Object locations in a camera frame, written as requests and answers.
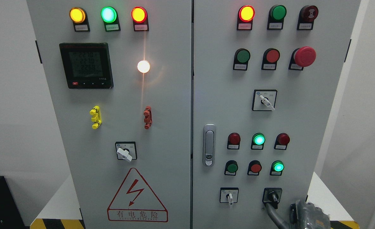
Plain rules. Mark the black rotary knob switch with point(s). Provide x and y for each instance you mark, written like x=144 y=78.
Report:
x=272 y=196

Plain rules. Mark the red terminal connector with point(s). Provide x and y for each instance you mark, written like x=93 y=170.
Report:
x=147 y=117

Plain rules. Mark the dark red indicator left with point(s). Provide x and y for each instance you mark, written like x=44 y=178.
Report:
x=233 y=141

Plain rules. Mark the dark red indicator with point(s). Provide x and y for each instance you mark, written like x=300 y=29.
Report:
x=233 y=141
x=282 y=141

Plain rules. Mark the white glowing indicator light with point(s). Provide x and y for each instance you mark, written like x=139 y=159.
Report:
x=143 y=66

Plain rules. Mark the green lit indicator middle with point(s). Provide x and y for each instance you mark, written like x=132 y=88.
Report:
x=258 y=141

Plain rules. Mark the green push button second row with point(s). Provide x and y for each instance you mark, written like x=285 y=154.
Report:
x=241 y=59

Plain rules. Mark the grey left cabinet door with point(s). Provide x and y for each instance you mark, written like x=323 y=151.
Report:
x=163 y=149

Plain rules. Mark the grey cabinet door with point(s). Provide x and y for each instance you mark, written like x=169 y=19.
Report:
x=163 y=149
x=224 y=97

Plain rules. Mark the red push button lower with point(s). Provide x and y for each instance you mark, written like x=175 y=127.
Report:
x=254 y=168

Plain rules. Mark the grey right cabinet door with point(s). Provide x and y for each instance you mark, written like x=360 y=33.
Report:
x=224 y=97

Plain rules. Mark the yellow terminal connector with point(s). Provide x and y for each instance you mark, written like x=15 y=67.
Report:
x=96 y=117

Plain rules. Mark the dark red indicator right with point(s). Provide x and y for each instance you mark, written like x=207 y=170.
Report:
x=282 y=141

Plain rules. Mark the red push button second row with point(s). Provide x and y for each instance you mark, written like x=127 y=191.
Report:
x=270 y=59

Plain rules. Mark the red electrical hazard warning sticker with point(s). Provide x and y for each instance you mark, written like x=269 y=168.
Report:
x=136 y=201

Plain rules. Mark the green lit push button lower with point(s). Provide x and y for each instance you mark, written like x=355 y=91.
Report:
x=277 y=168

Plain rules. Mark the red-orange indicator light left door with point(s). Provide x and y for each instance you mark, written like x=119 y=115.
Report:
x=140 y=19

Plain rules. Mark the black digital power meter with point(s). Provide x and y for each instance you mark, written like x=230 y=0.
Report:
x=87 y=65

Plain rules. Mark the red lit indicator right door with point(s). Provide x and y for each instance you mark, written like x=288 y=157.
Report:
x=245 y=18

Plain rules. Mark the green indicator light top left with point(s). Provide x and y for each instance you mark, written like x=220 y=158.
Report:
x=110 y=19

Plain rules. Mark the red emergency stop mushroom button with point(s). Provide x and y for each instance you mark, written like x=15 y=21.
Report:
x=302 y=57

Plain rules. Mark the green push button top right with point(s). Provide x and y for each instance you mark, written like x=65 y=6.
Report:
x=276 y=17

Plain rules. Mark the yellow indicator light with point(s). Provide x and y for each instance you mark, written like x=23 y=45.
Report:
x=79 y=19

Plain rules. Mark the dark red buzzer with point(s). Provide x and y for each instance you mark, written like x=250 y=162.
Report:
x=306 y=17

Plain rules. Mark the black box lower left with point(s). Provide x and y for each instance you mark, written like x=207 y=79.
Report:
x=0 y=203

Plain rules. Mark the silver door handle lock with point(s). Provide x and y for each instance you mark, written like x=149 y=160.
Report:
x=208 y=149

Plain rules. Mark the white rotary switch left door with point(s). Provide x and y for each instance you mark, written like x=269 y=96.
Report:
x=126 y=151

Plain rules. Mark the white selector switch upper right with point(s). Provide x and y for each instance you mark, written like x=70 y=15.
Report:
x=264 y=100

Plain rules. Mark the white selector switch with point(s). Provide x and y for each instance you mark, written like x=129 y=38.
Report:
x=229 y=195
x=264 y=100

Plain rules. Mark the white selector switch bottom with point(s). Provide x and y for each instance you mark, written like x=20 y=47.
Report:
x=229 y=195

